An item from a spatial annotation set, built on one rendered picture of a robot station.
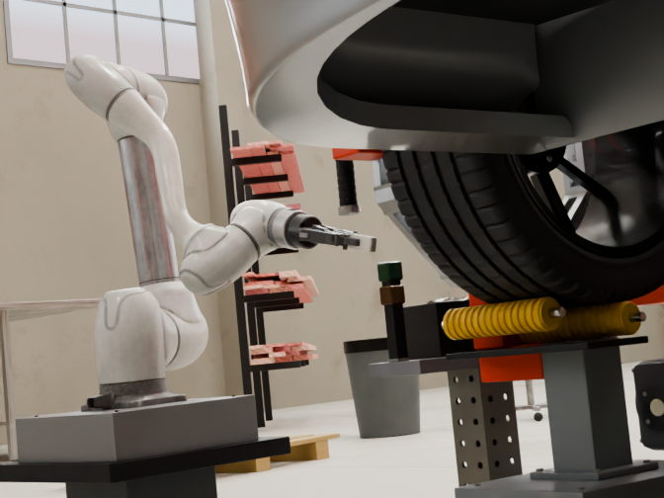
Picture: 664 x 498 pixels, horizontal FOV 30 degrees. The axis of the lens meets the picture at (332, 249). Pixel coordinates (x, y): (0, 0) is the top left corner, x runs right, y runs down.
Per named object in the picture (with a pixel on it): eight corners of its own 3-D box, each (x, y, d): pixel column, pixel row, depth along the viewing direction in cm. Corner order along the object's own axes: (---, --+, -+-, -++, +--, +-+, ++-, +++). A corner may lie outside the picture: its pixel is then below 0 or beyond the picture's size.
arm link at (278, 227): (300, 207, 280) (317, 209, 276) (296, 246, 281) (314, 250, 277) (269, 207, 274) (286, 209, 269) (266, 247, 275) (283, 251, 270)
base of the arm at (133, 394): (64, 413, 283) (62, 389, 284) (137, 404, 301) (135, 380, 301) (118, 409, 272) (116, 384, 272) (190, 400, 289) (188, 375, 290)
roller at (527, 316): (552, 330, 205) (548, 295, 206) (434, 342, 229) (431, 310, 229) (576, 328, 209) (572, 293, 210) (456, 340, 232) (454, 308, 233)
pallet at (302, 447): (230, 457, 638) (228, 438, 639) (349, 455, 587) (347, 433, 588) (45, 490, 550) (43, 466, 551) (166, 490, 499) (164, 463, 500)
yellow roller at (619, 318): (633, 334, 207) (629, 299, 208) (508, 346, 230) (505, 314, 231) (656, 332, 211) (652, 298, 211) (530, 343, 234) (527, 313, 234)
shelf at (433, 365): (420, 373, 253) (419, 359, 253) (369, 377, 266) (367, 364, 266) (564, 358, 279) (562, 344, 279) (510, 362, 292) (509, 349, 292)
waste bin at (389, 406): (373, 433, 729) (365, 340, 733) (441, 429, 708) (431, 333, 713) (338, 441, 691) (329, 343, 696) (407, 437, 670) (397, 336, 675)
